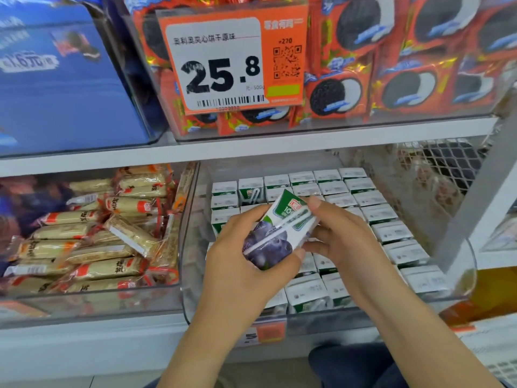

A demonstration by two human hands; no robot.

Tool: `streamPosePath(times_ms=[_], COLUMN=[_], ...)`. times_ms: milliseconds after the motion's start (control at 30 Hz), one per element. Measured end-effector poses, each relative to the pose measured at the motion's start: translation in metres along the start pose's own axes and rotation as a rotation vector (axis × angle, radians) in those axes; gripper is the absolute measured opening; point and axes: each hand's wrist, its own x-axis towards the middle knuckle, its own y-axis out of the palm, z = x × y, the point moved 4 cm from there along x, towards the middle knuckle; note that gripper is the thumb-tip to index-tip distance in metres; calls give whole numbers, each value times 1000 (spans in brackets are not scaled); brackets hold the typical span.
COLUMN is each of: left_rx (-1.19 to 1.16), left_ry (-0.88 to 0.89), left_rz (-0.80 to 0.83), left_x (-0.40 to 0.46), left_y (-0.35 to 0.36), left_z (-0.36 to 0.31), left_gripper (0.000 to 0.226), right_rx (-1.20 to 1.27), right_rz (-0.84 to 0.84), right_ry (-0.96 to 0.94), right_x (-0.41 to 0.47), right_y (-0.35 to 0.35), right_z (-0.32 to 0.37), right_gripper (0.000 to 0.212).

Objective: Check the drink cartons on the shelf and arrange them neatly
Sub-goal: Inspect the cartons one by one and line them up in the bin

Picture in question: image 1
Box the blue cardboard display box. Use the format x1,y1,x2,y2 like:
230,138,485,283
0,2,168,157

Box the person's right hand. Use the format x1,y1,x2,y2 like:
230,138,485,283
299,195,407,314

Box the pile of blue snack packets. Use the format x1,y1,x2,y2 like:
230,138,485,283
0,177,75,257

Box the white wire mesh divider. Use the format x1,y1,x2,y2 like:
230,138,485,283
395,138,491,217

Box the pile of yellow wafer bars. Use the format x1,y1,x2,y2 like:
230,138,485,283
3,163,197,296

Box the person's left hand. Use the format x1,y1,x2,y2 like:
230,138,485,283
196,203,305,335

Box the large white orange price tag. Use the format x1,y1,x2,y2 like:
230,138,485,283
157,4,310,115

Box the yellow orange snack packet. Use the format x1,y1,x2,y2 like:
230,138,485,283
448,268,517,327

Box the person's left forearm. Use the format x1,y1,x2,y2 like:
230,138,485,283
156,319,255,388

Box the clear plastic display bin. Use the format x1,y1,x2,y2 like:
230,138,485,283
0,164,200,329
178,148,478,325

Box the person's blue jeans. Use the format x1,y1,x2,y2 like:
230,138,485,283
144,342,517,388

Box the stack of red cookie packets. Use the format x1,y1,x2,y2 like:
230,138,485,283
120,0,517,140

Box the blueberry juice carton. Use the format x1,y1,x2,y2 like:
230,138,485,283
241,187,319,271

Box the small orange price tag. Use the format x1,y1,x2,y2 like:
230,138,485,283
237,318,289,347

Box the person's right forearm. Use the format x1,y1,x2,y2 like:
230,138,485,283
362,285,504,388

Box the rows of white juice cartons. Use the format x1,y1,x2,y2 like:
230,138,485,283
205,166,454,314

